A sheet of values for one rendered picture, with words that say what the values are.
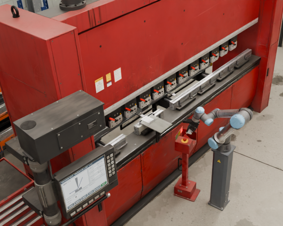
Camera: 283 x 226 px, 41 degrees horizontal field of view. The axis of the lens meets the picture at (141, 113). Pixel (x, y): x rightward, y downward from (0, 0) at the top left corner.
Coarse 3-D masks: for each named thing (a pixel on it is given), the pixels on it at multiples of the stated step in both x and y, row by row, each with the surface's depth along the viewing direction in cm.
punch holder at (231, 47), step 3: (234, 36) 458; (231, 39) 455; (234, 39) 461; (228, 42) 458; (234, 42) 464; (228, 45) 460; (231, 45) 460; (234, 45) 466; (228, 48) 462; (231, 48) 463
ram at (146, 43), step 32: (160, 0) 334; (192, 0) 369; (224, 0) 412; (256, 0) 469; (96, 32) 291; (128, 32) 317; (160, 32) 349; (192, 32) 388; (224, 32) 437; (96, 64) 302; (128, 64) 332; (160, 64) 366; (96, 96) 315
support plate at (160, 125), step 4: (152, 116) 388; (156, 120) 381; (160, 120) 381; (144, 124) 377; (148, 124) 376; (152, 124) 376; (156, 124) 376; (160, 124) 375; (164, 124) 375; (168, 124) 375; (152, 128) 371; (156, 128) 370; (160, 128) 370; (164, 128) 370; (160, 132) 365
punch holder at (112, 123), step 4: (120, 108) 344; (112, 112) 338; (116, 112) 342; (120, 112) 346; (108, 116) 337; (112, 116) 340; (116, 116) 344; (120, 116) 348; (108, 120) 340; (120, 120) 350; (108, 124) 344; (112, 124) 343; (116, 124) 348
